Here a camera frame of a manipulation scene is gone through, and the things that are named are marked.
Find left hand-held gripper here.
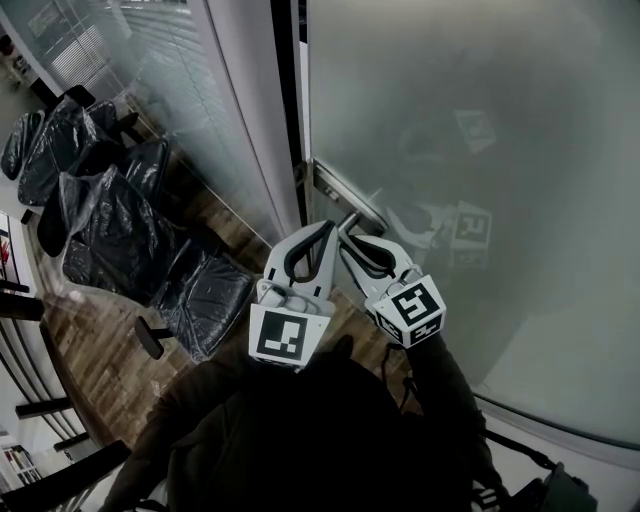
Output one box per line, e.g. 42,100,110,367
248,219,340,374

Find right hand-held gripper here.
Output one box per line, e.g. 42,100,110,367
338,228,447,350

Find metal door handle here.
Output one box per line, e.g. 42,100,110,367
311,158,389,237

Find frosted glass door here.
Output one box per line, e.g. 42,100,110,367
304,0,640,469

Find person's right forearm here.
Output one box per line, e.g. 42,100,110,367
402,332,506,512

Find person's left forearm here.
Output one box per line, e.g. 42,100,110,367
102,349,306,512

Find plastic-wrapped black office chair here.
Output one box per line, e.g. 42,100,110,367
0,109,50,182
17,84,144,207
57,167,256,364
35,135,172,259

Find person's dark-clothed torso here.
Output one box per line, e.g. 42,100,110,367
167,333,484,512

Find frosted glass partition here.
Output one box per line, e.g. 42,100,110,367
0,0,281,246

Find person's striped shoe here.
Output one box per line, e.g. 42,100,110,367
469,478,509,512

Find black metal rack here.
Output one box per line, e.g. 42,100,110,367
0,277,132,501

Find white bookshelf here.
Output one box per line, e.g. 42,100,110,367
0,443,43,492

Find black cord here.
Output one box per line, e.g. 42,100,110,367
380,343,422,417

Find grey metal door frame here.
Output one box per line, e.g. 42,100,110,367
202,0,307,246

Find framed wall picture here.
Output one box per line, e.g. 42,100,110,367
0,209,32,294

